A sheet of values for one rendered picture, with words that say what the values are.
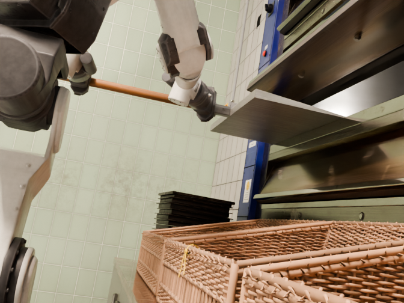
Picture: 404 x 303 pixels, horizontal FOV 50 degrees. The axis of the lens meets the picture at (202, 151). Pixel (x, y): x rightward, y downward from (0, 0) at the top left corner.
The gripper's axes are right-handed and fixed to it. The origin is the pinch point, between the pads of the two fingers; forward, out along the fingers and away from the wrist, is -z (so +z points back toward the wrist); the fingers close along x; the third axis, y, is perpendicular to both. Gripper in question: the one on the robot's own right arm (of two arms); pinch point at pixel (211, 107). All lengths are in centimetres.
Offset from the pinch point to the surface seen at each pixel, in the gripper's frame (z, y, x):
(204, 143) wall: -114, -49, -12
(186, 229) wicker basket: -23, -12, 43
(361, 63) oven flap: 1, 49, -16
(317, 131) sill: -11.4, 36.1, 3.6
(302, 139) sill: -20.4, 29.6, 4.2
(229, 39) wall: -117, -44, -85
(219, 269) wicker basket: 75, 37, 48
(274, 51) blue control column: -51, 6, -45
